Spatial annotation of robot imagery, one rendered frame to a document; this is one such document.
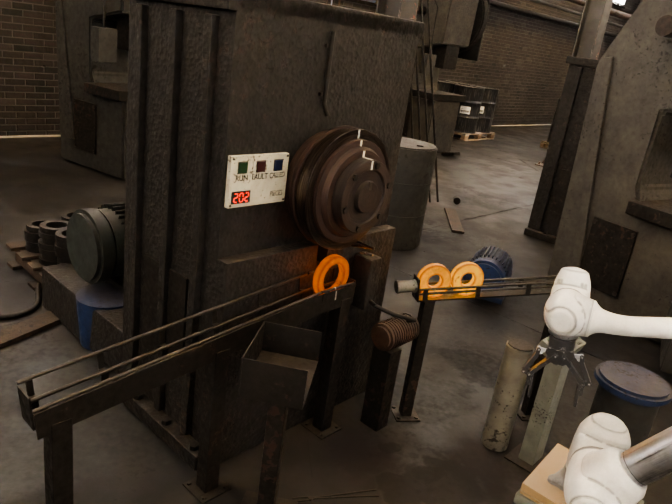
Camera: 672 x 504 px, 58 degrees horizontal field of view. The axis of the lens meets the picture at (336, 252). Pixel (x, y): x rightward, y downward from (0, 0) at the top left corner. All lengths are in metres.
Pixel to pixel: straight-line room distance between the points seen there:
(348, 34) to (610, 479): 1.69
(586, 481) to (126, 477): 1.62
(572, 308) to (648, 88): 3.04
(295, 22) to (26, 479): 1.89
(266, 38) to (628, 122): 3.07
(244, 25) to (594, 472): 1.67
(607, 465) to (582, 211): 3.06
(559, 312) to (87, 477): 1.79
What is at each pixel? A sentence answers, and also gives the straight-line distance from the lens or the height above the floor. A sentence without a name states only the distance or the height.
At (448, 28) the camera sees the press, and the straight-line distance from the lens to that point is 10.09.
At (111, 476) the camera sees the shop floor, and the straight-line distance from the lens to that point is 2.58.
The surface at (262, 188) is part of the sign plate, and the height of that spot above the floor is 1.12.
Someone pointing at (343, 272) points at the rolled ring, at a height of 0.76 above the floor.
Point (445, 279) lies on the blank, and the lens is 2.73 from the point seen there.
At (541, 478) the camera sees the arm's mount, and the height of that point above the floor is 0.39.
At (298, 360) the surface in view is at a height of 0.61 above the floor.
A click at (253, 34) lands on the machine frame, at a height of 1.63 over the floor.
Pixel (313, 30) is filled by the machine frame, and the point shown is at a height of 1.66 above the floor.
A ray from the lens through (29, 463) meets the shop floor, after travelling 2.68.
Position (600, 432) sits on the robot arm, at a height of 0.65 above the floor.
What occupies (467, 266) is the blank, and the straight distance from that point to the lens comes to 2.74.
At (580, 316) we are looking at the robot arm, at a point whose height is 1.07.
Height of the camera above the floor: 1.67
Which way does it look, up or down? 20 degrees down
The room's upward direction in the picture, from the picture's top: 8 degrees clockwise
